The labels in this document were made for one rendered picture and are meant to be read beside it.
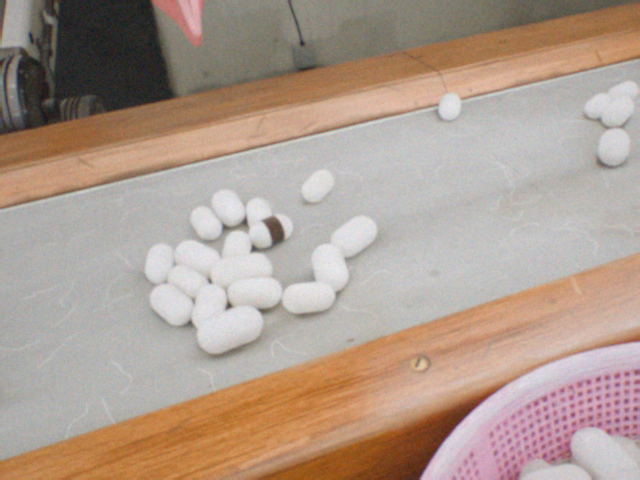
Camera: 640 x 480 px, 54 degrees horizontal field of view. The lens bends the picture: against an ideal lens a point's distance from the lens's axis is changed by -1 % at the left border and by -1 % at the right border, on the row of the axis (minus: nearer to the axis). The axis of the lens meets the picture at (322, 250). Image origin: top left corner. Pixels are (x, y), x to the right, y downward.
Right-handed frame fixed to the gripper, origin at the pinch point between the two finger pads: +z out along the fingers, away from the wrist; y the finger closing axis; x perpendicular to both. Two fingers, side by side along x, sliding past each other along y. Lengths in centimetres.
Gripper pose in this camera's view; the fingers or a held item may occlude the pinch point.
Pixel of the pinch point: (195, 32)
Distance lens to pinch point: 51.6
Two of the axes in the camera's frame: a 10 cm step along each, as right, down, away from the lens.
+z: 3.0, 9.2, -2.5
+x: -1.4, 3.0, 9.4
